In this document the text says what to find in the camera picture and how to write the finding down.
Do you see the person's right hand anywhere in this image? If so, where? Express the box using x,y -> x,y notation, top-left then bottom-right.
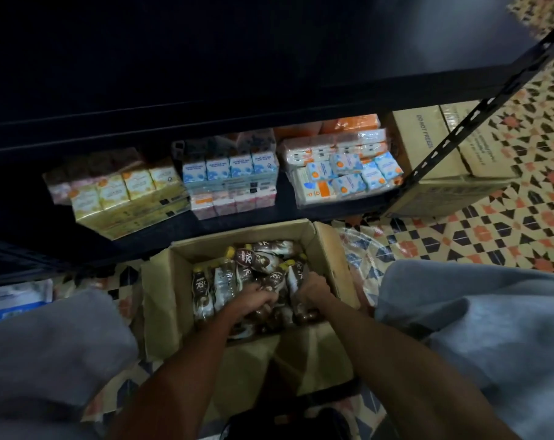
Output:
298,272 -> 335,312

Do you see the stack of orange packets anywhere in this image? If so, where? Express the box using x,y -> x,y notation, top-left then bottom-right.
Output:
273,113 -> 381,139

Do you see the person's left forearm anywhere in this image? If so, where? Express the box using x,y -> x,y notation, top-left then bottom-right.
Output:
108,295 -> 259,440

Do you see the stack of yellow tissue packets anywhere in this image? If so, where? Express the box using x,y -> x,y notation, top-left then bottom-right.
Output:
42,148 -> 191,241

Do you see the person's left hand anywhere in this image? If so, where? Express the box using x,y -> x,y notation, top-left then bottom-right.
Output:
237,290 -> 280,317

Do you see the black metal shelf rack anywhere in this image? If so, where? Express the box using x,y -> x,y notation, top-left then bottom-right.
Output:
0,0 -> 554,289

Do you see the stack of blue pink cartons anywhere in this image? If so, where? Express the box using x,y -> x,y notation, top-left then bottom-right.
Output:
171,132 -> 280,221

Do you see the person's leg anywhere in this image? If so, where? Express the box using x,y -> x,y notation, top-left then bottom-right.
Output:
0,288 -> 141,440
374,260 -> 554,440

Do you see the person's right forearm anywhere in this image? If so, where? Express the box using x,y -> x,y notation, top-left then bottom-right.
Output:
320,294 -> 523,440

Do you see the closed brown cardboard carton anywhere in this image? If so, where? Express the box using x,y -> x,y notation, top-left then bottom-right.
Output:
391,105 -> 466,185
441,100 -> 521,180

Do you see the pile of brown bottles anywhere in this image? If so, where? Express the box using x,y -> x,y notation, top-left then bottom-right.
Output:
191,239 -> 326,339

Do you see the brown drink bottle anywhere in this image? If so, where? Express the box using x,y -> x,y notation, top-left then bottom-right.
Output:
286,260 -> 311,317

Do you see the person's left leg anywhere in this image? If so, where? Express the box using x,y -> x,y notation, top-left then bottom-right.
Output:
0,288 -> 141,440

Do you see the bundle of blue white packets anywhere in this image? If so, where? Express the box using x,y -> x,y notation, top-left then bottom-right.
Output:
279,129 -> 406,209

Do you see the person's right leg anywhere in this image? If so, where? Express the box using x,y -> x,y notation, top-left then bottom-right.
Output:
374,260 -> 554,440

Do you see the flat brown cardboard carton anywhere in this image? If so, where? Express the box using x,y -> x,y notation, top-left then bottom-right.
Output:
386,175 -> 512,219

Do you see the blue white package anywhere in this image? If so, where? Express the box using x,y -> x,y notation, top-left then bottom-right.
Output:
0,279 -> 54,327

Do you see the clear plastic wrap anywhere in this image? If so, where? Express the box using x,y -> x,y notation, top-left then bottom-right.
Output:
332,219 -> 399,282

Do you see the open cardboard box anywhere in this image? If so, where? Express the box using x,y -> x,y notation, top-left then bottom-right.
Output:
140,219 -> 374,408

